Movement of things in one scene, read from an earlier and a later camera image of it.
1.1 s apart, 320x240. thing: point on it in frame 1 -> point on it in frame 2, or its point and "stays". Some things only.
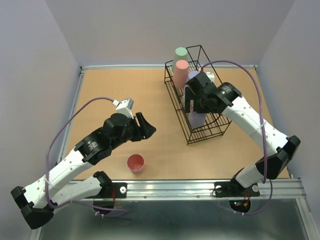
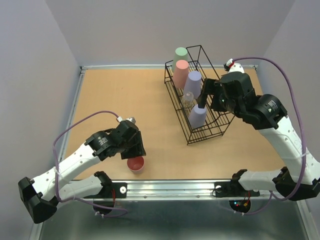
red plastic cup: (135, 163) stays
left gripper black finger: (146, 129) -> (135, 147)
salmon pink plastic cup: (180, 74) stays
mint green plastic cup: (181, 53) stays
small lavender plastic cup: (196, 119) stays
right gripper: (189, 96) -> (213, 86)
